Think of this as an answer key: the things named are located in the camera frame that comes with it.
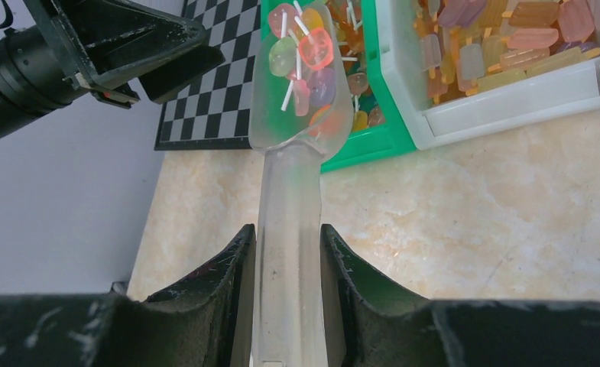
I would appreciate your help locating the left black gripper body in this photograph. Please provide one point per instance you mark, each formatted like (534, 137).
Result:
(32, 84)

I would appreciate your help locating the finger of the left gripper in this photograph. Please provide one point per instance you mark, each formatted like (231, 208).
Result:
(102, 44)
(163, 83)

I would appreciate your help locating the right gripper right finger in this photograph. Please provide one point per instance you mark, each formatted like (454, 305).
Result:
(371, 320)

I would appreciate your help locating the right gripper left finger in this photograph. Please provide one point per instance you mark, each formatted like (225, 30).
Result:
(204, 319)

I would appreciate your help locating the clear plastic scoop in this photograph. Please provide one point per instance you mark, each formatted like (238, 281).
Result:
(301, 116)

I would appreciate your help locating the green candy bin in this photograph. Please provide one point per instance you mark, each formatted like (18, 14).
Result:
(385, 135)

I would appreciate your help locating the white bin orange candies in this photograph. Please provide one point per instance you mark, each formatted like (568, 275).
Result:
(447, 71)

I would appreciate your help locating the black grey chessboard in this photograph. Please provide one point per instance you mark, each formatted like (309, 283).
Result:
(213, 112)

